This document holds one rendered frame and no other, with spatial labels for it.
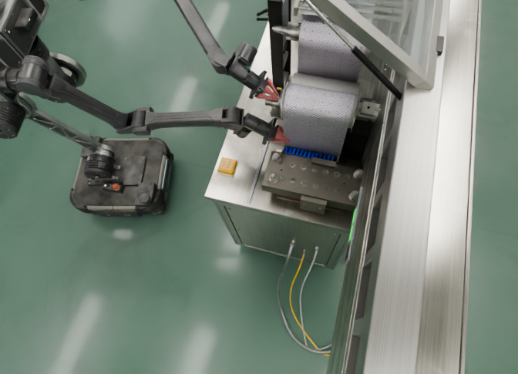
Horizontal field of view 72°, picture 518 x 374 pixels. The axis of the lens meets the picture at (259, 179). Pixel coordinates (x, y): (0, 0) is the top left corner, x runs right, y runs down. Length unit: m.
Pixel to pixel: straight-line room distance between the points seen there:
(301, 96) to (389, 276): 0.76
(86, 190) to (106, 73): 1.25
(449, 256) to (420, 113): 0.35
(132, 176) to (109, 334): 0.99
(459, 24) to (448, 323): 0.93
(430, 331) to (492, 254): 1.80
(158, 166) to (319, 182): 1.36
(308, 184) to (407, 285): 0.79
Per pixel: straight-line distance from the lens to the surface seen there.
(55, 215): 2.97
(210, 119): 1.39
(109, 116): 1.50
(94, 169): 2.45
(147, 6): 3.95
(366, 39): 0.81
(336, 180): 1.44
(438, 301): 0.95
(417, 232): 0.74
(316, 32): 1.37
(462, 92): 1.23
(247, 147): 1.65
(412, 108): 0.87
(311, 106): 1.28
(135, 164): 2.54
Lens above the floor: 2.33
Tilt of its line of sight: 65 degrees down
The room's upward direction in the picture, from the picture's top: 11 degrees counter-clockwise
